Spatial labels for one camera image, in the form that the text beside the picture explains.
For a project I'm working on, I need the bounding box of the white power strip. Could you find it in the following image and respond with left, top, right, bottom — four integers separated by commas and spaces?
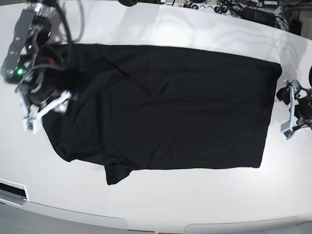
160, 0, 244, 18

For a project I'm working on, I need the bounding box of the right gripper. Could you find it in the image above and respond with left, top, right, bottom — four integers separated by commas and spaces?
28, 78, 73, 112

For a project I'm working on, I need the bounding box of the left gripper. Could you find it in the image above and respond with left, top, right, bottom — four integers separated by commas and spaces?
276, 87, 312, 127

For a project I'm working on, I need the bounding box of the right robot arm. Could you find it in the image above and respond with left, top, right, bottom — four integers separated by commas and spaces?
1, 0, 73, 113

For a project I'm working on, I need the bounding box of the black t-shirt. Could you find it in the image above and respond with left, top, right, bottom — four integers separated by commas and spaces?
43, 44, 282, 185

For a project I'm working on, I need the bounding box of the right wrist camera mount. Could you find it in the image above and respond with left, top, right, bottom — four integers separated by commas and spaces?
15, 88, 72, 134

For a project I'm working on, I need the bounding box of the black power adapter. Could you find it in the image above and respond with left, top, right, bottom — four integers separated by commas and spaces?
242, 7, 276, 27

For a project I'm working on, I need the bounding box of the white table slot bracket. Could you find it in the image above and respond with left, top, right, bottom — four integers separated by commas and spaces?
0, 178, 30, 207

